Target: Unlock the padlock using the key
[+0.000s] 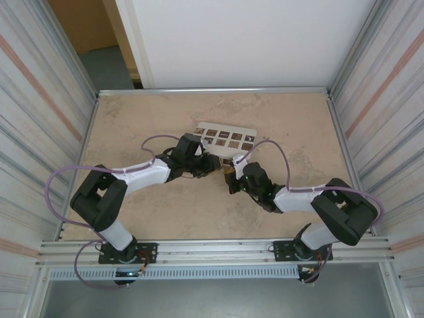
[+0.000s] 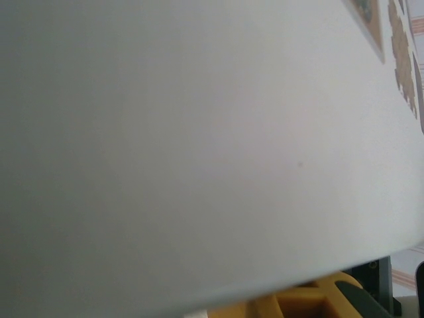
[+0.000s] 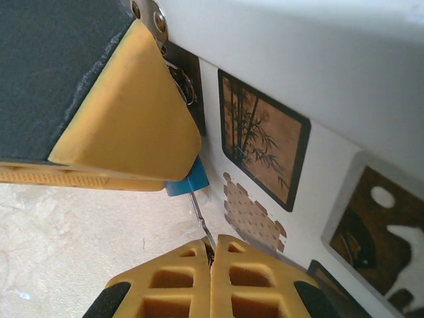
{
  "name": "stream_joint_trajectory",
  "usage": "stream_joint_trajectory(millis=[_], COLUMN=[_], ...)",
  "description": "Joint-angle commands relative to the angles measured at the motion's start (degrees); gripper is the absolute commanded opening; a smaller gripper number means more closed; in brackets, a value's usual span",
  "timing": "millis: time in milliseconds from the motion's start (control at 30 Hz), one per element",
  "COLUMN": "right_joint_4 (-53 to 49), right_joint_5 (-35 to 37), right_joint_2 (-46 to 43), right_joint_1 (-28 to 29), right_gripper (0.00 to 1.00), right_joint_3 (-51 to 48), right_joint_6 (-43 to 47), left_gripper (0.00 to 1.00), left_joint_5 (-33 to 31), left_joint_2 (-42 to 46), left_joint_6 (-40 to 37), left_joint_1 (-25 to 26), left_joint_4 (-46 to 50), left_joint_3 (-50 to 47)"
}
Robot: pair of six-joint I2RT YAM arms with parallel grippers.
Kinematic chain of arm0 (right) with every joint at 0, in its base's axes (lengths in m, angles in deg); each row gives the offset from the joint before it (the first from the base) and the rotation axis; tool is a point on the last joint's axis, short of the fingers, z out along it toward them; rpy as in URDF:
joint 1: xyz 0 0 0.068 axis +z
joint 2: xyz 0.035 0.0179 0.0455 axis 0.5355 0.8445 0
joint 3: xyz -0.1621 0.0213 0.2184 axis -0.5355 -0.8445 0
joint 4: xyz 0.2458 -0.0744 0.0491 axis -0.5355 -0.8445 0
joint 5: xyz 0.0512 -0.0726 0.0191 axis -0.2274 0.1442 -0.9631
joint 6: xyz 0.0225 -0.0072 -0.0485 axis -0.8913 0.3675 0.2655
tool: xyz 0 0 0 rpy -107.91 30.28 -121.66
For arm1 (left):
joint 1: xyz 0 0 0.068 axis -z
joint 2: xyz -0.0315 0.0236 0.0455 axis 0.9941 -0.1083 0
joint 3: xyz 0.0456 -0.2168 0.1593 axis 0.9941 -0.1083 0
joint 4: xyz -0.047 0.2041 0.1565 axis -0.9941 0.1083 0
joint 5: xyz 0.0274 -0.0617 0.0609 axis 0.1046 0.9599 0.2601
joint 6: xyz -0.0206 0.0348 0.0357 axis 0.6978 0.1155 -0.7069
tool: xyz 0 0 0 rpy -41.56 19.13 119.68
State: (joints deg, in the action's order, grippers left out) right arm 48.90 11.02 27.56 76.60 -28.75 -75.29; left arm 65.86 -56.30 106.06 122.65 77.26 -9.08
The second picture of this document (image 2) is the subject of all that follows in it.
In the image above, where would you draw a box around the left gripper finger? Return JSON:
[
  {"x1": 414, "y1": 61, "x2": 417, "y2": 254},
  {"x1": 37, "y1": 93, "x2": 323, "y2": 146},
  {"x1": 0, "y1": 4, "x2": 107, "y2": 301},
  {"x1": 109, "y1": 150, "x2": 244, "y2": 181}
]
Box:
[{"x1": 210, "y1": 271, "x2": 390, "y2": 318}]

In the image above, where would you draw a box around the white box with picture tiles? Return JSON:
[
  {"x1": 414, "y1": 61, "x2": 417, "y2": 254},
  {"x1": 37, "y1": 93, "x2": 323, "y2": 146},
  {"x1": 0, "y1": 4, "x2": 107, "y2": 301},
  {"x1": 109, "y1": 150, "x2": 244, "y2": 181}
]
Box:
[{"x1": 0, "y1": 0, "x2": 424, "y2": 317}]

